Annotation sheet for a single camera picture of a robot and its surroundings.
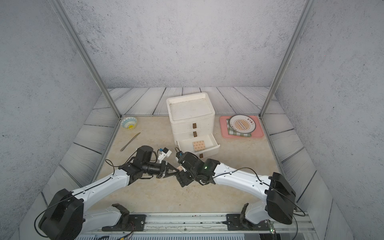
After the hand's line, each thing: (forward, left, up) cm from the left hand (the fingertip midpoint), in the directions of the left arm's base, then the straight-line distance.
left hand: (179, 174), depth 74 cm
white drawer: (+26, +2, -4) cm, 27 cm away
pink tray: (+38, -55, -15) cm, 69 cm away
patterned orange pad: (+3, 0, 0) cm, 3 cm away
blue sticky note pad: (+26, -11, -14) cm, 31 cm away
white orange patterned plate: (+45, -44, -14) cm, 64 cm away
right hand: (0, -2, -2) cm, 3 cm away
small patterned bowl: (+47, +42, -14) cm, 64 cm away
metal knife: (+31, +37, -15) cm, 51 cm away
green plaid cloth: (+36, -35, -13) cm, 52 cm away
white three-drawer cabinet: (+31, -7, +8) cm, 33 cm away
